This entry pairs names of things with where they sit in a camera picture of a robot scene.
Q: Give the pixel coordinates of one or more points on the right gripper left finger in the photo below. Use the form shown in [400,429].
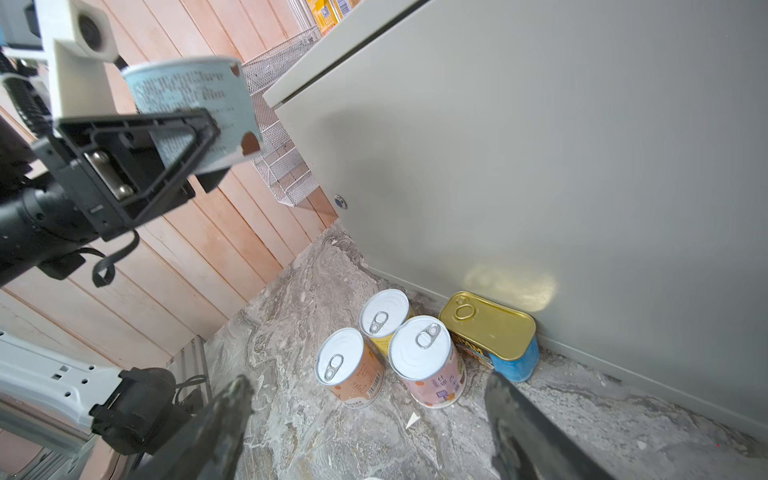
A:
[211,444]

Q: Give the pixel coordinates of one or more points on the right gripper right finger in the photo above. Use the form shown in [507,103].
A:
[527,444]

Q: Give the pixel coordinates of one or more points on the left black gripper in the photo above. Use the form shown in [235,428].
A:
[95,178]

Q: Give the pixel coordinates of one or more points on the white lid can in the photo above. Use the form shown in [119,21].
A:
[214,83]
[382,315]
[424,357]
[349,368]

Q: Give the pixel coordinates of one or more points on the yellow label can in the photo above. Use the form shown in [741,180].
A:
[329,13]

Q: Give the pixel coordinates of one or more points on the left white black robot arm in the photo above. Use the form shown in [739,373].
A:
[135,411]

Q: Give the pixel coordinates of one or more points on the gold rectangular sardine tin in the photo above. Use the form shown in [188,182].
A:
[502,338]

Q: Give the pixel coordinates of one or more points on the grey metal cabinet box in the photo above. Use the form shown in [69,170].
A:
[601,165]

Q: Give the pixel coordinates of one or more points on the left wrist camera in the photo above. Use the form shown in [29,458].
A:
[78,44]

